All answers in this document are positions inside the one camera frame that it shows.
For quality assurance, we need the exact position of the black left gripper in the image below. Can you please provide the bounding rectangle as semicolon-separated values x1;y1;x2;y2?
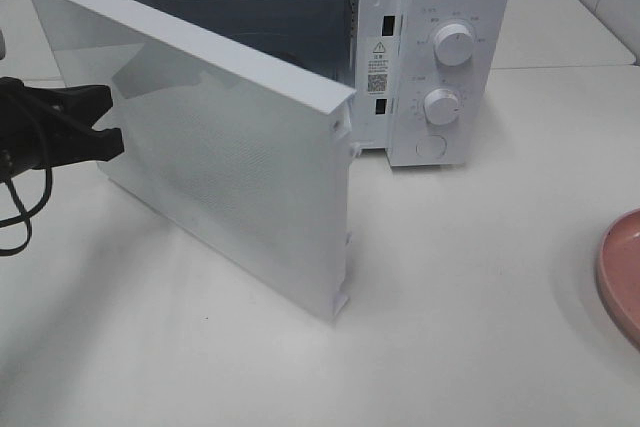
1;77;124;178

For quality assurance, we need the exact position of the white microwave door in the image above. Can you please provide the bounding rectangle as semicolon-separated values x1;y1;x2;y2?
31;0;355;321

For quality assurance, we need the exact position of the round white door button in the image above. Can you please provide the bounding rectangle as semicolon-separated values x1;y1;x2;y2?
416;135;447;160

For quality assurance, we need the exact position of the white timer knob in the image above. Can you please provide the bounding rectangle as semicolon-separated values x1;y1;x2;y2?
424;88;461;126

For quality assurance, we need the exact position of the pink speckled plate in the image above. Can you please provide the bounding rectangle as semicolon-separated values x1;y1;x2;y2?
595;209;639;349

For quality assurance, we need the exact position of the white microwave oven body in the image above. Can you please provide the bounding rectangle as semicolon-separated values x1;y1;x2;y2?
135;0;507;167

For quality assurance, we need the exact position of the upper white power knob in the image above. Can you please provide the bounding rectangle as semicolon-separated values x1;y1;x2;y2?
433;21;474;67

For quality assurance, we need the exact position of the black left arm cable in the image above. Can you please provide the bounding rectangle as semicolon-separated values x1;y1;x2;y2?
0;91;101;257

